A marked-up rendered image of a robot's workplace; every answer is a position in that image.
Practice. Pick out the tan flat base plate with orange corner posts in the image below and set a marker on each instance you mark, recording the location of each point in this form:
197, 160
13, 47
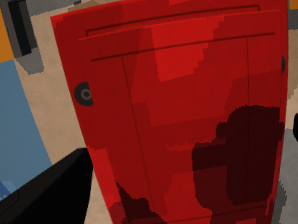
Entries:
26, 37

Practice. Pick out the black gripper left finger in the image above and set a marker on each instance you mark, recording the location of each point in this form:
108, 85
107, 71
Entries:
59, 195

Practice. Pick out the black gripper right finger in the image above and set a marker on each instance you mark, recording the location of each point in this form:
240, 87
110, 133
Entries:
295, 128

